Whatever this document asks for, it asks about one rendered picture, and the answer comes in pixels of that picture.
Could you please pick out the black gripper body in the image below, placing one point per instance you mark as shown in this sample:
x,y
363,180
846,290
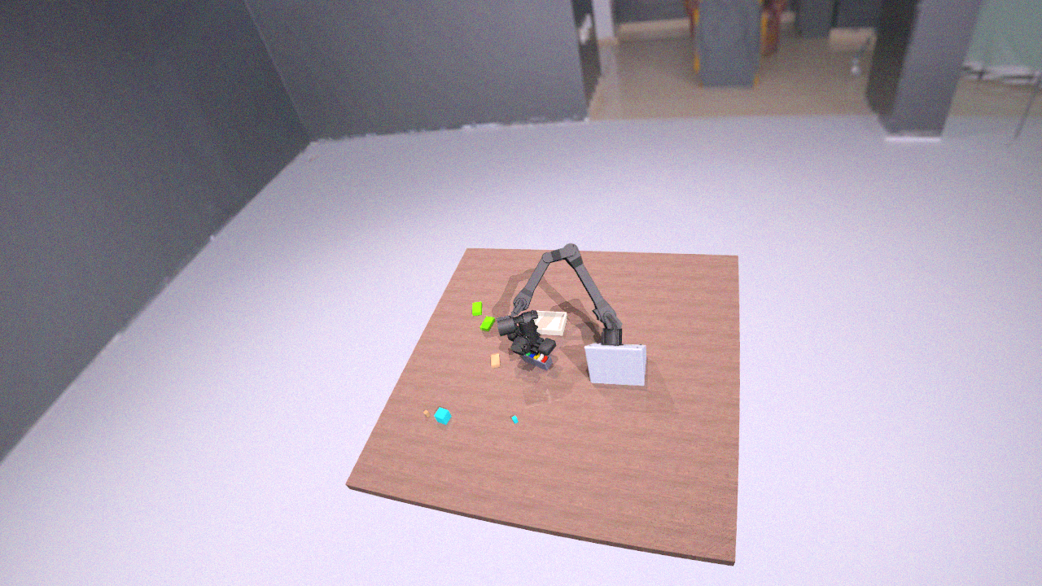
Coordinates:
x,y
544,347

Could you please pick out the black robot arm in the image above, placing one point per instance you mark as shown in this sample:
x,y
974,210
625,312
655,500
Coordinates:
x,y
611,333

